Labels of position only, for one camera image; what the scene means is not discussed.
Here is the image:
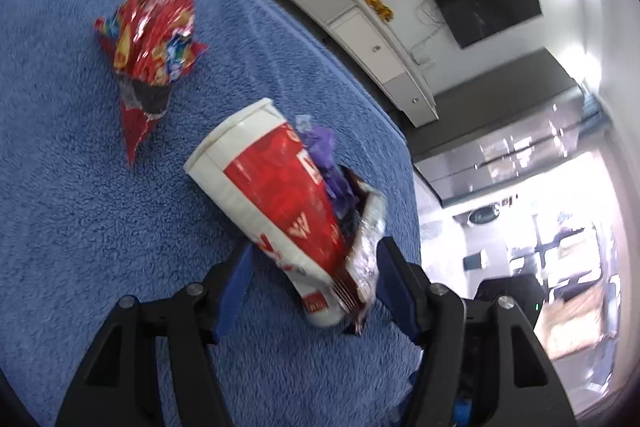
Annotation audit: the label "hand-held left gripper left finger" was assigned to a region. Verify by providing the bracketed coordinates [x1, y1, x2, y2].
[54, 244, 256, 427]

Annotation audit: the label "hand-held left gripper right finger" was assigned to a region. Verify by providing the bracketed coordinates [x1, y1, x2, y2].
[375, 237, 573, 427]

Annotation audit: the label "dark red foil wrapper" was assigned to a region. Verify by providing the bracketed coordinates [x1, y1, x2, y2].
[330, 167, 389, 336]

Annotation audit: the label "red and white paper cup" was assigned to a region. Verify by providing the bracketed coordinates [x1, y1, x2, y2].
[183, 98, 372, 328]

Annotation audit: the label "purple plastic bag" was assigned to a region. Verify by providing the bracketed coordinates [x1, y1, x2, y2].
[294, 115, 359, 204]

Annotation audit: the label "blue rug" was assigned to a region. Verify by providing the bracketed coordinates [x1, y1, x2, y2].
[0, 0, 422, 427]

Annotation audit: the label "red snack bag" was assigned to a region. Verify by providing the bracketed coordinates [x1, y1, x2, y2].
[93, 0, 210, 166]

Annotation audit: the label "golden tiger figurine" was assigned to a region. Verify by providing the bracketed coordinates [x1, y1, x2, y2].
[363, 0, 396, 24]

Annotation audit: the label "thin black cables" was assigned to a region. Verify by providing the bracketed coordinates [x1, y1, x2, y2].
[409, 0, 447, 68]

